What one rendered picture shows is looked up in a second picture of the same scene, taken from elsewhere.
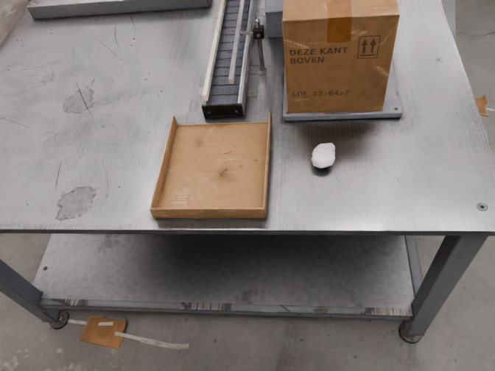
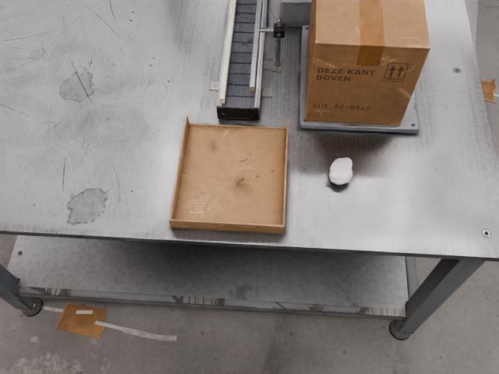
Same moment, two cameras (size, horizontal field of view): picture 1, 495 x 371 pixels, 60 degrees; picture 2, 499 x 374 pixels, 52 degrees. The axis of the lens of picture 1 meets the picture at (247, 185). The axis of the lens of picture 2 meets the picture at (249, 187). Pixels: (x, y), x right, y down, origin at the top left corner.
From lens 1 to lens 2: 0.29 m
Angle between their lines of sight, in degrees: 8
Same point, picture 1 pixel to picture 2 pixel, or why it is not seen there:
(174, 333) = (160, 324)
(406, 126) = (422, 143)
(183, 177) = (199, 185)
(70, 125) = (70, 115)
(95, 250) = not seen: hidden behind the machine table
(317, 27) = (349, 51)
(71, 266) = (49, 251)
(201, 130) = (214, 133)
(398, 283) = (394, 283)
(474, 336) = (460, 335)
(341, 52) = (368, 74)
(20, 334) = not seen: outside the picture
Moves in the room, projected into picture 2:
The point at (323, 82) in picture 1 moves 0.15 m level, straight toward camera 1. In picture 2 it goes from (345, 98) to (344, 150)
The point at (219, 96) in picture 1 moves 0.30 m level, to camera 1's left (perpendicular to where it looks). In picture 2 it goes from (235, 98) to (118, 114)
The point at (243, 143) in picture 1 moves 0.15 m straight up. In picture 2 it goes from (259, 151) to (259, 113)
